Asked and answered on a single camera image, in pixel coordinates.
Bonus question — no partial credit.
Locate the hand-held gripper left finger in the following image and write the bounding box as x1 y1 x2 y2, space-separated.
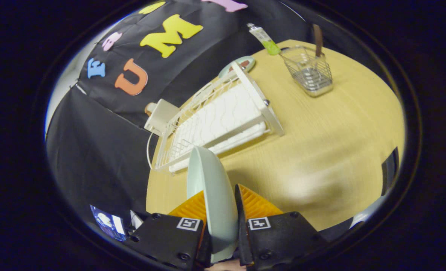
127 190 213 271

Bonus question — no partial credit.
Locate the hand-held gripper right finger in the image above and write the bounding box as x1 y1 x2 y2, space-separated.
234 184 327 271

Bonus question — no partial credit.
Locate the pale green plate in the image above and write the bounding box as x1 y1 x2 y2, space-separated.
186 146 240 264

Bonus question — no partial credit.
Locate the white wire dish rack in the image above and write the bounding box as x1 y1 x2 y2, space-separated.
147 62 285 174

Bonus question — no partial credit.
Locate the metal wire basket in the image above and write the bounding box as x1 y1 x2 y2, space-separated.
279 46 334 97

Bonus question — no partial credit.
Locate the wooden handle spoon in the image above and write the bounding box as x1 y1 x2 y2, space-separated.
312 24 324 58

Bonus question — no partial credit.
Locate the small green plate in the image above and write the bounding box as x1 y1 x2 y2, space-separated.
218 56 256 79

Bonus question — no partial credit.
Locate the lit blue screen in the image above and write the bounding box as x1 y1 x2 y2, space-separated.
90 204 127 242

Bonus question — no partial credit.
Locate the white toaster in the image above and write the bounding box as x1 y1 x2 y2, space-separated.
144 99 180 136

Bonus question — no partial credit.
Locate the dark block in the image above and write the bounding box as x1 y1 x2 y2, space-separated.
381 147 400 196

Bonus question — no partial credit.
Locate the green label plastic bottle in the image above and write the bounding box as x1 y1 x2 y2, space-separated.
247 23 282 56

